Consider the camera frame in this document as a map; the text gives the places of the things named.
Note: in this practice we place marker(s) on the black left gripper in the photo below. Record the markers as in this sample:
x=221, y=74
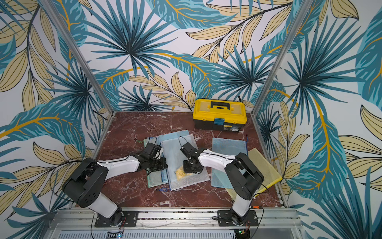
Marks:
x=163, y=165

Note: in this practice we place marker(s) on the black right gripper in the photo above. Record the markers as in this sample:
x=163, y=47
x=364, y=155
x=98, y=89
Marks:
x=192, y=163

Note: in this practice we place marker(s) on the cream wiping cloth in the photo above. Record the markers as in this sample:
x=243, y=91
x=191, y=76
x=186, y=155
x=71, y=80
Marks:
x=180, y=173

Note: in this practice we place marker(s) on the white blue-edged mesh document bag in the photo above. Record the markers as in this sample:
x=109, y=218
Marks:
x=174, y=159

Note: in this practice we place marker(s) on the yellow mesh document bag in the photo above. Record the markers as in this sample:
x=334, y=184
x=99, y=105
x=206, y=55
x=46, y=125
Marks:
x=271, y=175

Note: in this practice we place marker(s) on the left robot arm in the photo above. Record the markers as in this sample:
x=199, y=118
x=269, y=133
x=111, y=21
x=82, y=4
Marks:
x=86, y=182

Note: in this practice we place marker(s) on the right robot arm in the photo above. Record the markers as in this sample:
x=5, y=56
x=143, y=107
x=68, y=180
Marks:
x=244, y=176

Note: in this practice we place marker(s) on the green-edged mesh document bag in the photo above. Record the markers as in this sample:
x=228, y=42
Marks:
x=154, y=178

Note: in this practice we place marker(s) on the light blue mesh document bag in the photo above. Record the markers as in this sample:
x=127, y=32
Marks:
x=163, y=137

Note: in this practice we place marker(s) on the yellow black toolbox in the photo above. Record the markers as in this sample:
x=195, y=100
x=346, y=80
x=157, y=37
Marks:
x=219, y=115

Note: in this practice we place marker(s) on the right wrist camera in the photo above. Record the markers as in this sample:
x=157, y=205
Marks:
x=191, y=152

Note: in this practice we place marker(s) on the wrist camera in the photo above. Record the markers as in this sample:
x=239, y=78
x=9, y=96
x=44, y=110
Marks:
x=191, y=152
x=149, y=153

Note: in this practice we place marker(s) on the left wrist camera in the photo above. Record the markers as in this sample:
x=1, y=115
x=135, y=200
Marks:
x=149, y=153

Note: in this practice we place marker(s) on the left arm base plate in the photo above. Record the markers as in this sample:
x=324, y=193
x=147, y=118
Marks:
x=122, y=218

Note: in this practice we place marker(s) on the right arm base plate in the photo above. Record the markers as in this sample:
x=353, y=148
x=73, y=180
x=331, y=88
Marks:
x=228, y=218

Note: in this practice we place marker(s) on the aluminium front rail frame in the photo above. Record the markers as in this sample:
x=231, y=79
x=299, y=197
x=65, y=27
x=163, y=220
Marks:
x=178, y=223

